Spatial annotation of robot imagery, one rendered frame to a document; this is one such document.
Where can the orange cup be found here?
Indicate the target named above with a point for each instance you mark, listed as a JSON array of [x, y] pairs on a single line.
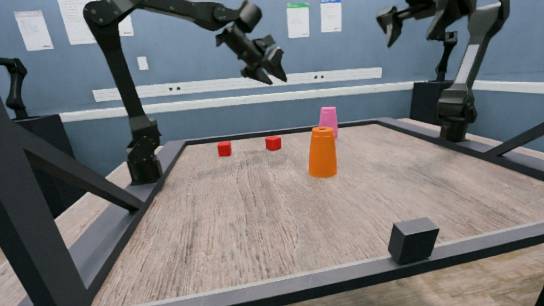
[[322, 148], [323, 175], [323, 170]]

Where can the red cube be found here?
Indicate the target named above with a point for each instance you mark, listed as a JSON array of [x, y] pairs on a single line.
[[273, 143], [224, 148]]

